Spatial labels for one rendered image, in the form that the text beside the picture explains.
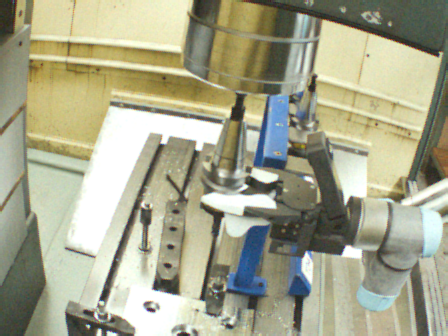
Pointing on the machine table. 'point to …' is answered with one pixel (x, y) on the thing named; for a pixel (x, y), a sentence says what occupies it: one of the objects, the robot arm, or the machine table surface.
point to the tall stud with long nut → (145, 224)
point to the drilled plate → (173, 310)
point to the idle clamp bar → (173, 226)
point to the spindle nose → (250, 47)
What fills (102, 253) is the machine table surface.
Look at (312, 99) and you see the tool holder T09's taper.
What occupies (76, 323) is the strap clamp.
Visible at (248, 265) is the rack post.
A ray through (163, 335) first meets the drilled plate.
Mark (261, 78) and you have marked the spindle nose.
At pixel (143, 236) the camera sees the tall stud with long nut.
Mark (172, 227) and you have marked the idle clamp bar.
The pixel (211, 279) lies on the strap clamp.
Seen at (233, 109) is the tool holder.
